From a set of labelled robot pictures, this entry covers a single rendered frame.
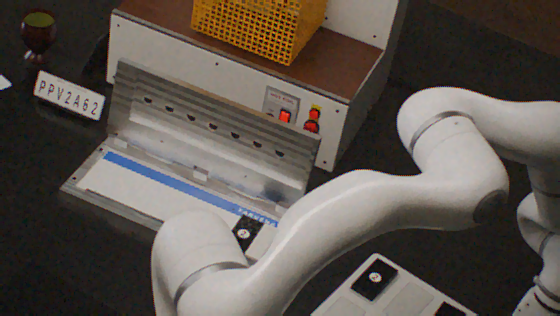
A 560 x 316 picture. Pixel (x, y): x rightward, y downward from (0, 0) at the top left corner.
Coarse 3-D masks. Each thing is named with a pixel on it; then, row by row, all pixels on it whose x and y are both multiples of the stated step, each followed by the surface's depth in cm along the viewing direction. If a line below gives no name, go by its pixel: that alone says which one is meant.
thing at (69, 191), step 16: (112, 144) 235; (128, 144) 234; (96, 160) 230; (144, 160) 232; (160, 160) 234; (80, 176) 226; (176, 176) 230; (192, 176) 232; (208, 176) 230; (64, 192) 222; (80, 192) 222; (224, 192) 229; (96, 208) 221; (112, 208) 221; (256, 208) 227; (272, 208) 228; (288, 208) 227; (128, 224) 220; (144, 224) 219
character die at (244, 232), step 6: (246, 216) 223; (240, 222) 222; (246, 222) 223; (252, 222) 223; (258, 222) 223; (234, 228) 221; (240, 228) 221; (246, 228) 222; (252, 228) 222; (258, 228) 221; (234, 234) 220; (240, 234) 219; (246, 234) 220; (252, 234) 221; (240, 240) 219; (246, 240) 218; (252, 240) 219; (240, 246) 218; (246, 246) 217
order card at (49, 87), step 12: (36, 84) 244; (48, 84) 243; (60, 84) 242; (72, 84) 241; (48, 96) 243; (60, 96) 243; (72, 96) 242; (84, 96) 241; (96, 96) 240; (72, 108) 242; (84, 108) 241; (96, 108) 241
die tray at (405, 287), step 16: (400, 272) 222; (384, 288) 218; (400, 288) 218; (416, 288) 219; (432, 288) 220; (336, 304) 213; (352, 304) 213; (368, 304) 214; (384, 304) 215; (400, 304) 215; (416, 304) 216; (432, 304) 217
